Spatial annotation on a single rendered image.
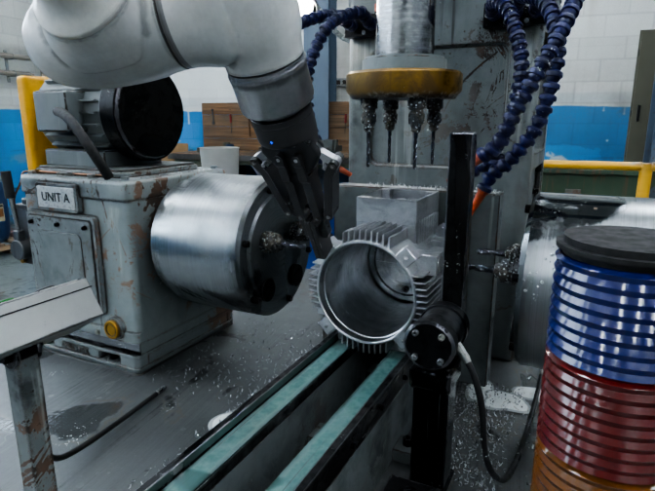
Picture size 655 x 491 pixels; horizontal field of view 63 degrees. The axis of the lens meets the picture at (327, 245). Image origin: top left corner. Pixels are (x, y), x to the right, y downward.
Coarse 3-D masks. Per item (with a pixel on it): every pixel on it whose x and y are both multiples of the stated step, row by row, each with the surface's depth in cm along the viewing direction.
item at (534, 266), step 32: (544, 192) 74; (544, 224) 67; (576, 224) 66; (608, 224) 65; (640, 224) 63; (512, 256) 81; (544, 256) 65; (544, 288) 65; (512, 320) 74; (544, 320) 65; (544, 352) 68
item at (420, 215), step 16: (384, 192) 93; (400, 192) 93; (416, 192) 92; (432, 192) 89; (368, 208) 84; (384, 208) 83; (400, 208) 81; (416, 208) 80; (432, 208) 88; (400, 224) 82; (416, 224) 81; (432, 224) 88; (416, 240) 82
